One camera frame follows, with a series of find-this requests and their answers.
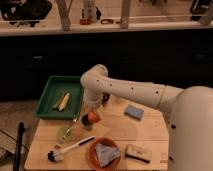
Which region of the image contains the grey folded cloth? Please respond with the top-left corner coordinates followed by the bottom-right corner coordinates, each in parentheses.
top-left (95, 143), bottom-right (120, 167)

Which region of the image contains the yellow corn cob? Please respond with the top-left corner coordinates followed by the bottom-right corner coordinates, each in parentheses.
top-left (52, 93), bottom-right (70, 111)

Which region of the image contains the white dish brush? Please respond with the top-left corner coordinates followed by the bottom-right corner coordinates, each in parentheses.
top-left (47, 136), bottom-right (95, 162)

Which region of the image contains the small metal cup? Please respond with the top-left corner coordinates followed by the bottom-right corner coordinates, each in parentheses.
top-left (81, 115), bottom-right (93, 130)

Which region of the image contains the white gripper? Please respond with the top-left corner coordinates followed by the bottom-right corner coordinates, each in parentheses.
top-left (82, 95), bottom-right (103, 124)

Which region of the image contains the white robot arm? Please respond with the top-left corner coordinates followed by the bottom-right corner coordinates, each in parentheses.
top-left (80, 64), bottom-right (213, 171)

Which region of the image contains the dark purple bowl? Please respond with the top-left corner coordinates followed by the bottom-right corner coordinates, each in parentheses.
top-left (102, 93), bottom-right (110, 104)

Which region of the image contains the orange apple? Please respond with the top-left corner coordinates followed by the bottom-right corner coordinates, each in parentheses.
top-left (88, 112), bottom-right (101, 123)

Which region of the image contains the black pole left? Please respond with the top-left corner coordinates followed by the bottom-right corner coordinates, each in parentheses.
top-left (13, 122), bottom-right (25, 171)

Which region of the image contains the brown board eraser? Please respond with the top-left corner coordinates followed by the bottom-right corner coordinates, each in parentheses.
top-left (125, 144), bottom-right (152, 163)

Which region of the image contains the green plastic tray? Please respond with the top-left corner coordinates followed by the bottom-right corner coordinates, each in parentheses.
top-left (35, 76), bottom-right (84, 120)

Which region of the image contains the blue sponge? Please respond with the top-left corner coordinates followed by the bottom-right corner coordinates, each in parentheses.
top-left (124, 105), bottom-right (144, 121)

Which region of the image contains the orange plate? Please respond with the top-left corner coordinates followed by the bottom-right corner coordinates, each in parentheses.
top-left (86, 137), bottom-right (121, 171)

